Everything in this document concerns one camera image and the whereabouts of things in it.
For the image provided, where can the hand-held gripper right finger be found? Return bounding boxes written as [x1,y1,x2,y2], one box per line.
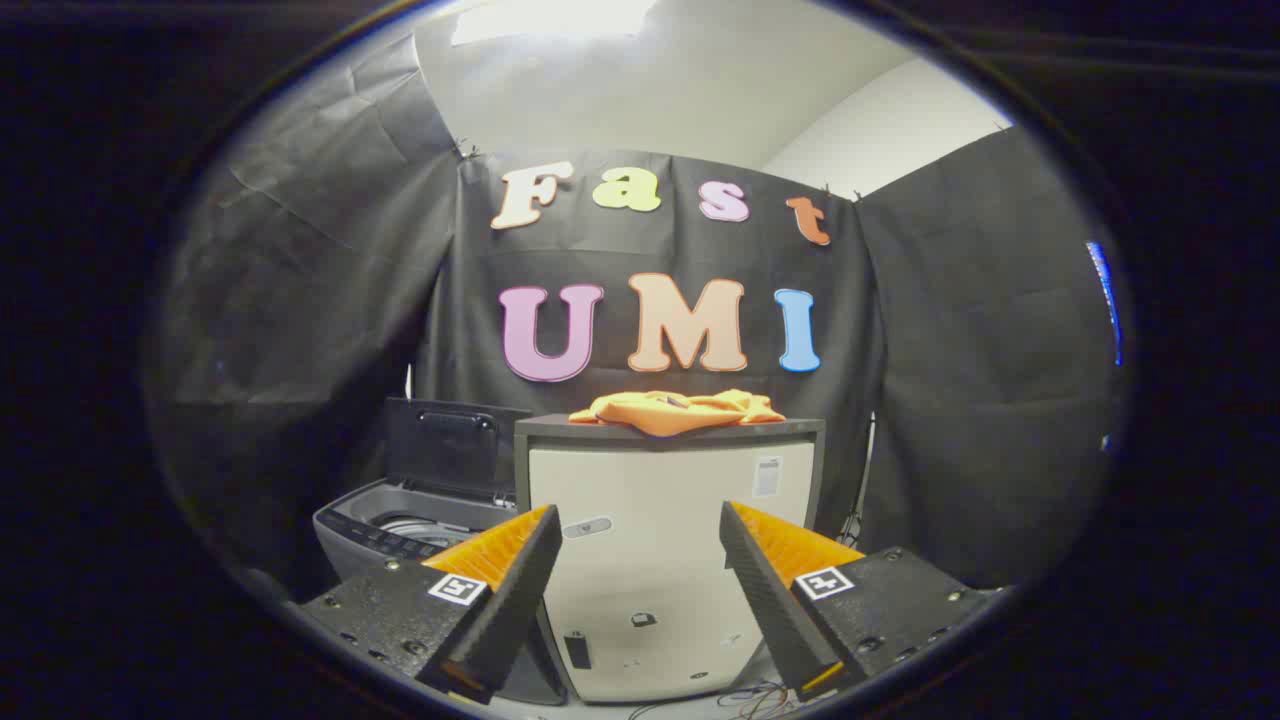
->
[719,500,1001,701]

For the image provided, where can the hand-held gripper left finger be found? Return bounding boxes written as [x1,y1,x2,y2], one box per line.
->
[298,504,564,706]

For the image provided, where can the grey washing machine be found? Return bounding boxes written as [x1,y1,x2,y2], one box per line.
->
[312,478,567,707]

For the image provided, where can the orange shirt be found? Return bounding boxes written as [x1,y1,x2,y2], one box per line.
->
[568,389,787,438]

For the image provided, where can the white cabinet with grey top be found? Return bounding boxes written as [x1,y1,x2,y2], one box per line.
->
[513,413,827,704]

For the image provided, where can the black backdrop cloth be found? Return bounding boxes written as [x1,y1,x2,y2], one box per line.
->
[150,30,1131,601]

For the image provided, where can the blue lit screen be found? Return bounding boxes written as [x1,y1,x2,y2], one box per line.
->
[1087,240,1125,367]

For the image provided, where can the ceiling light panel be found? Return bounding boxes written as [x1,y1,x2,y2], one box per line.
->
[450,0,661,47]

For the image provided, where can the tangled floor cables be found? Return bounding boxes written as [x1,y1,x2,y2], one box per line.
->
[628,680,801,720]

